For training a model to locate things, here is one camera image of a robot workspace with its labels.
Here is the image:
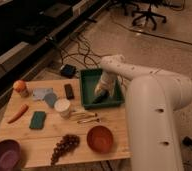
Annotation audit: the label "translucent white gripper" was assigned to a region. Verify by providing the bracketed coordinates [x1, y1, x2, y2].
[94, 71, 117, 96]

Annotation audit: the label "black dish brush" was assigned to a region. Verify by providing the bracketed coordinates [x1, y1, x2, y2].
[92, 90, 109, 104]

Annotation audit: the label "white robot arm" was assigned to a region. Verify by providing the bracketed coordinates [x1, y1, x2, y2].
[95, 55, 192, 171]

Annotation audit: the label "red-brown bowl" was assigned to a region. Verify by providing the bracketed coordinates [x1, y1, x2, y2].
[86, 125, 114, 154]

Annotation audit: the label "purple bowl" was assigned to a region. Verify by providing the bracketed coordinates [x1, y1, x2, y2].
[0, 139, 21, 171]

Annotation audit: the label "green plastic tray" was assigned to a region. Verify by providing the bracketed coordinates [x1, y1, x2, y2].
[79, 68, 124, 109]

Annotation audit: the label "black rectangular block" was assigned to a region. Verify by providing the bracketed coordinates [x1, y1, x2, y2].
[64, 84, 74, 99]

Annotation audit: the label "golden spoon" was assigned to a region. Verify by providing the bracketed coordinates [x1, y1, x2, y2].
[77, 118, 101, 124]

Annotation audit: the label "black power adapter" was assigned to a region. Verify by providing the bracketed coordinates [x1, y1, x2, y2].
[60, 64, 76, 78]

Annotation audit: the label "white cup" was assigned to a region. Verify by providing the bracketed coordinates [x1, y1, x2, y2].
[54, 99, 71, 118]

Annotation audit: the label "light blue cloth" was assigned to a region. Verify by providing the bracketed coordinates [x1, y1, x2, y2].
[33, 88, 57, 108]

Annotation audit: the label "dark grape bunch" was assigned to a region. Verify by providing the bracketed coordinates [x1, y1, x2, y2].
[51, 134, 80, 165]

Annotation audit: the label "wooden table board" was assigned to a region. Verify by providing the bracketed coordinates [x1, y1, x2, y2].
[0, 79, 132, 169]

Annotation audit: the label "green sponge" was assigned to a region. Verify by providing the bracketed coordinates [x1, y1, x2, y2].
[29, 111, 46, 130]

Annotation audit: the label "black office chair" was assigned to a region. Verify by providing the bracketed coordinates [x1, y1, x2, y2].
[108, 0, 168, 31]

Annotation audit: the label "orange carrot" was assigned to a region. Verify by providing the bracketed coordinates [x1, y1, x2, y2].
[7, 104, 29, 124]

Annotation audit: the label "orange-lidded spice jar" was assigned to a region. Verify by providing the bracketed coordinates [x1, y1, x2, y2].
[13, 80, 29, 98]

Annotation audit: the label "black floor cables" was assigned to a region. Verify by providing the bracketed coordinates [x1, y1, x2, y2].
[48, 33, 117, 68]

